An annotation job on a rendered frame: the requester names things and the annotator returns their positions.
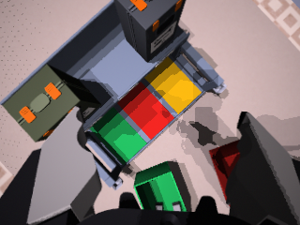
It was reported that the black tool case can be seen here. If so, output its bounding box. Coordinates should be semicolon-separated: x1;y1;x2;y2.
113;0;186;62

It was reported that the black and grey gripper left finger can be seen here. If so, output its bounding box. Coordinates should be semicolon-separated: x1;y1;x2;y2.
0;106;102;225

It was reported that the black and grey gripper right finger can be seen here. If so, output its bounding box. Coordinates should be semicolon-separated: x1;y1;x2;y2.
225;112;300;225

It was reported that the red bin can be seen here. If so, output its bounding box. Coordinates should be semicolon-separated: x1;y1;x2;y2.
209;140;240;200

